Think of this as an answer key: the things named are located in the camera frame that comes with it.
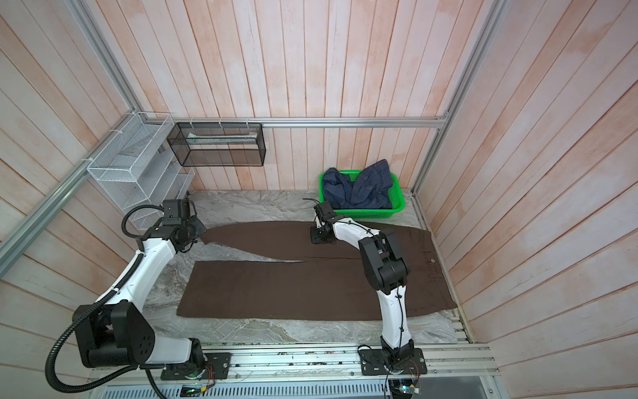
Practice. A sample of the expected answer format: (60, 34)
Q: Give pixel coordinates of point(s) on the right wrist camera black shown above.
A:
(325, 213)

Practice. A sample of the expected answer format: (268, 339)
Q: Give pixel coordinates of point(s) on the navy blue trousers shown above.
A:
(369, 190)

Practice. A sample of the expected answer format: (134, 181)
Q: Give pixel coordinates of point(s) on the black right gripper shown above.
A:
(315, 238)

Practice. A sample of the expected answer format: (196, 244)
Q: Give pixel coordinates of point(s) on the black mesh wall basket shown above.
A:
(214, 144)

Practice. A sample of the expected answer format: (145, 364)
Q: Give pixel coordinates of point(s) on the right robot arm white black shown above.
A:
(386, 272)

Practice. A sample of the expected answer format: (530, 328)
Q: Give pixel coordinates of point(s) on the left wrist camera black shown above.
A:
(175, 212)

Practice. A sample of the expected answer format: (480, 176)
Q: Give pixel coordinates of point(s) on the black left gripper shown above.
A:
(201, 229)

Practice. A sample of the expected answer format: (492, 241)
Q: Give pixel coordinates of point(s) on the green plastic basket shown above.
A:
(395, 194)

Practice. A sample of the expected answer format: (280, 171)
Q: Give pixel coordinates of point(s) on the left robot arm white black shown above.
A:
(117, 333)

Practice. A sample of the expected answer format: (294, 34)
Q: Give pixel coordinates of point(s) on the aluminium mounting rail base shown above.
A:
(324, 371)

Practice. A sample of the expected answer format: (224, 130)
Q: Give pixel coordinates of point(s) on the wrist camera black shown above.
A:
(175, 212)
(325, 213)

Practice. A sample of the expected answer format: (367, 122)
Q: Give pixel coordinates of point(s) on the brown trousers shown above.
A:
(297, 280)

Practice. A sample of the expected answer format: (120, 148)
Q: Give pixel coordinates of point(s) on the white wire mesh shelf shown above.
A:
(136, 165)

